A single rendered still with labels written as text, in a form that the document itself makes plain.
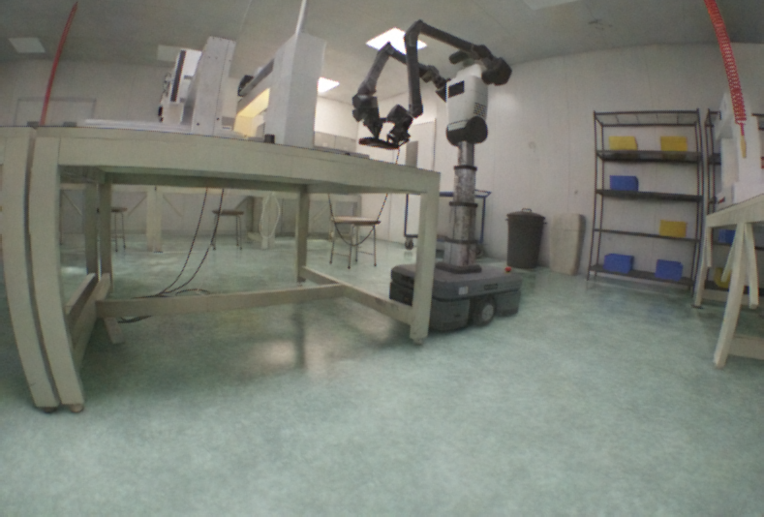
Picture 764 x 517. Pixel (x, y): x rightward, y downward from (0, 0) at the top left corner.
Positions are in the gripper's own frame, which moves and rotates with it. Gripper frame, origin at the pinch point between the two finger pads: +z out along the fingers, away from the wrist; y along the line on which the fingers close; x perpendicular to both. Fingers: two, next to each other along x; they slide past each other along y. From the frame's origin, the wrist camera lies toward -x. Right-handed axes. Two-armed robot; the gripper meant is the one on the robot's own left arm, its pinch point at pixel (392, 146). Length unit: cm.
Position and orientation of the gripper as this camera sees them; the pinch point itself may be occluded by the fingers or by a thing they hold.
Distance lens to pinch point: 157.6
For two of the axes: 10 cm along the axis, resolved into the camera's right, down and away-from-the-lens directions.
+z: -4.2, 8.6, -2.8
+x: 6.1, 5.0, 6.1
